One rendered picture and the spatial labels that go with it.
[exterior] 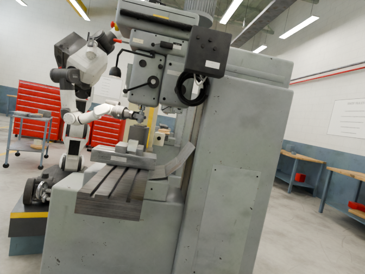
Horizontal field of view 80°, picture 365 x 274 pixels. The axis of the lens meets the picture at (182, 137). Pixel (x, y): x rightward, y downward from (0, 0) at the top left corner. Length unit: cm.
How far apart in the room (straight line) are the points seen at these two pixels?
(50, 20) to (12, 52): 212
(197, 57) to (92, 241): 121
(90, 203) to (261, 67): 120
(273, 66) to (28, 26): 1156
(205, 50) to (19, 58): 1143
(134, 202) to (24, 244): 151
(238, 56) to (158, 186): 92
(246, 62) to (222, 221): 98
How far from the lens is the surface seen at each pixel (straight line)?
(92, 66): 172
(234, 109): 129
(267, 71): 152
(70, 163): 218
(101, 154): 126
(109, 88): 1074
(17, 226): 208
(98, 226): 150
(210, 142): 126
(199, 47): 114
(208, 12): 152
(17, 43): 1243
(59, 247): 163
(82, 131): 203
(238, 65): 145
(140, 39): 140
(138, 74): 137
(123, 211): 86
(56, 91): 659
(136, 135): 172
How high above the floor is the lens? 128
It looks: 5 degrees down
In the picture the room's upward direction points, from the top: 11 degrees clockwise
